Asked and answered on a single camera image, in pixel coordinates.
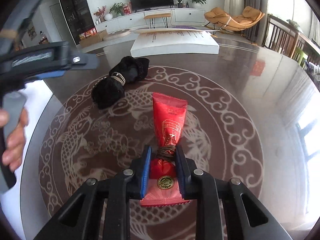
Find wooden dining chair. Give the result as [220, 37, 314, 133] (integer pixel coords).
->
[263, 14, 319, 64]

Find white tv cabinet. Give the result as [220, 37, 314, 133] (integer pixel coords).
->
[95, 8, 206, 33]

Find small potted plant by tv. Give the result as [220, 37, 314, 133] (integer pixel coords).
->
[176, 0, 183, 8]

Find white flat gift box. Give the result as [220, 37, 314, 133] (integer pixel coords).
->
[130, 28, 220, 57]

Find wooden bench stool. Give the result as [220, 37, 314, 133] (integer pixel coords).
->
[144, 13, 171, 29]

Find dark glass display cabinet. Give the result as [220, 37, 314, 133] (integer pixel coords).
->
[59, 0, 95, 45]

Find red flowers in white vase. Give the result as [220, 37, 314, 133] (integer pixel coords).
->
[93, 5, 113, 23]

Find red snack packet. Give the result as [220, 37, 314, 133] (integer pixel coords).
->
[140, 92, 189, 207]

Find person's left hand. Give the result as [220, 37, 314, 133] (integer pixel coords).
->
[2, 108, 29, 172]

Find black velvet scrunchie far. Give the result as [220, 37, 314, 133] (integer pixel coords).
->
[91, 56, 150, 109]

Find white storage bin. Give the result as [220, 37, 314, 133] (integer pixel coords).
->
[0, 80, 54, 240]

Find cardboard box on floor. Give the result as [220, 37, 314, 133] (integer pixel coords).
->
[80, 30, 107, 48]

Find grey curtain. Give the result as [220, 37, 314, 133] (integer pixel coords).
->
[244, 0, 267, 46]

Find green potted plant left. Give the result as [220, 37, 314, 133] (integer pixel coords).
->
[110, 2, 125, 17]

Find orange rocking lounge chair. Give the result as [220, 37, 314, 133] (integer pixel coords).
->
[204, 6, 265, 31]

